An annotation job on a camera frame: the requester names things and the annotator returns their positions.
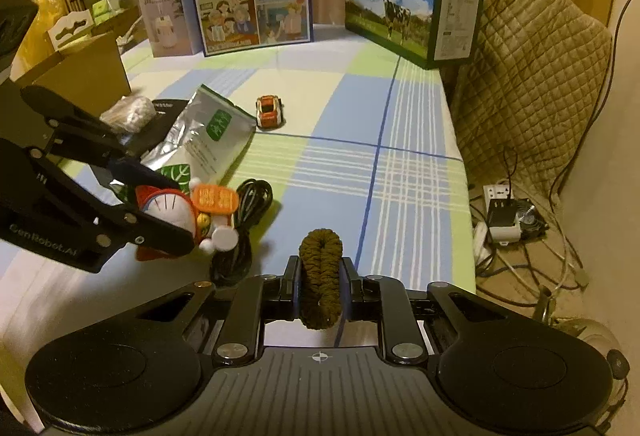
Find orange white toy car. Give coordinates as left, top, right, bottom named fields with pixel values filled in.
left=255, top=95, right=287, bottom=129

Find black wall cable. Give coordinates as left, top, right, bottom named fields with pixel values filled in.
left=550, top=0, right=640, bottom=197

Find black product box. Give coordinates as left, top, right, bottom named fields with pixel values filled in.
left=120, top=99, right=191, bottom=162

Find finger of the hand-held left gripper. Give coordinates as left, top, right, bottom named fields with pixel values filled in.
left=20, top=85, right=174, bottom=190
left=30, top=147, right=197, bottom=262

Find green cow milk box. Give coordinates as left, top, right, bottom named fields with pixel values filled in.
left=344, top=0, right=488, bottom=70

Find beige quilted chair cover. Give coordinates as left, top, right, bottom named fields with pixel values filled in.
left=442, top=0, right=615, bottom=217

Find white humidifier box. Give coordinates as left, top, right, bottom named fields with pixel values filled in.
left=136, top=0, right=205, bottom=59

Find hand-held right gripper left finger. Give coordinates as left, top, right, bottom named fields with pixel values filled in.
left=132, top=255, right=303, bottom=367

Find white floor cables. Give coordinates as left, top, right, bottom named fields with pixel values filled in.
left=475, top=226, right=592, bottom=294

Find brown cardboard box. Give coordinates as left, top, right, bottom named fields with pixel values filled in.
left=10, top=32, right=133, bottom=117

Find black power adapter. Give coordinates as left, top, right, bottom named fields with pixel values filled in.
left=487, top=201, right=521, bottom=230

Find white power strip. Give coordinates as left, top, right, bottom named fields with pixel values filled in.
left=472, top=183, right=522, bottom=267

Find silver foil pouch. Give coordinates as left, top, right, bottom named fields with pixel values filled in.
left=140, top=83, right=258, bottom=192

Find small round fan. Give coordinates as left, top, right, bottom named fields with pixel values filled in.
left=515, top=198, right=549, bottom=237

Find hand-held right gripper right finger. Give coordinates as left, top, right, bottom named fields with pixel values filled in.
left=340, top=256, right=501, bottom=367

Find carton with white cutout flap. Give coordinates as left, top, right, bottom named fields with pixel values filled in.
left=46, top=10, right=96, bottom=51

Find yellow plastic bag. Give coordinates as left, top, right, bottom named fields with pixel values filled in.
left=20, top=0, right=68, bottom=67

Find clear-wrapped silver packet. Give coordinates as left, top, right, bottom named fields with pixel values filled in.
left=99, top=96, right=157, bottom=133

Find green tissue packs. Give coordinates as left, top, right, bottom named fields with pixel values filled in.
left=92, top=0, right=128, bottom=24

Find red white plush toy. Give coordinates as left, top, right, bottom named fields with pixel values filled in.
left=134, top=183, right=239, bottom=263

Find black cable bundle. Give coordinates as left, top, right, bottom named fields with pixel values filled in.
left=209, top=178, right=275, bottom=288

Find clear round container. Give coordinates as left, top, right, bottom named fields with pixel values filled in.
left=532, top=286, right=632, bottom=422

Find brown braided hair tie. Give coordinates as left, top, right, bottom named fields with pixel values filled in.
left=298, top=228, right=345, bottom=331

